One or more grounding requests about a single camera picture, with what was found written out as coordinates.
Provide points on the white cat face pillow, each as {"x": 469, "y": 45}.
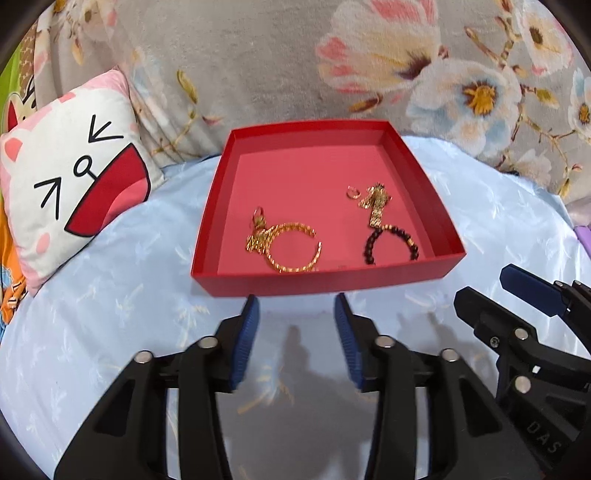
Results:
{"x": 69, "y": 194}

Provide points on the light blue palm-print sheet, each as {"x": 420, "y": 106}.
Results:
{"x": 115, "y": 314}

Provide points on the gold wristwatch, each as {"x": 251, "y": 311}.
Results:
{"x": 375, "y": 213}

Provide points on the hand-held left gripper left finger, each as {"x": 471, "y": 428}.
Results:
{"x": 242, "y": 341}

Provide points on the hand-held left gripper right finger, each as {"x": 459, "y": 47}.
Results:
{"x": 348, "y": 341}

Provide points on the colourful cartoon cloth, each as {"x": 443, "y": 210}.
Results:
{"x": 14, "y": 101}

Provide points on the gold hoop earring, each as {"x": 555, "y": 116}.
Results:
{"x": 349, "y": 194}
{"x": 253, "y": 215}

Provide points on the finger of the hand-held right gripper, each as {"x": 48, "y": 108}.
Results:
{"x": 485, "y": 318}
{"x": 531, "y": 288}

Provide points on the gold bangle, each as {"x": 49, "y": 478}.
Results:
{"x": 292, "y": 269}

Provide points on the red cardboard box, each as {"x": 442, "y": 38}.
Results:
{"x": 304, "y": 180}

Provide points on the purple object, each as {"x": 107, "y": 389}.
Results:
{"x": 584, "y": 237}

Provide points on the grey floral blanket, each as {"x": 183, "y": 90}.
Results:
{"x": 286, "y": 69}

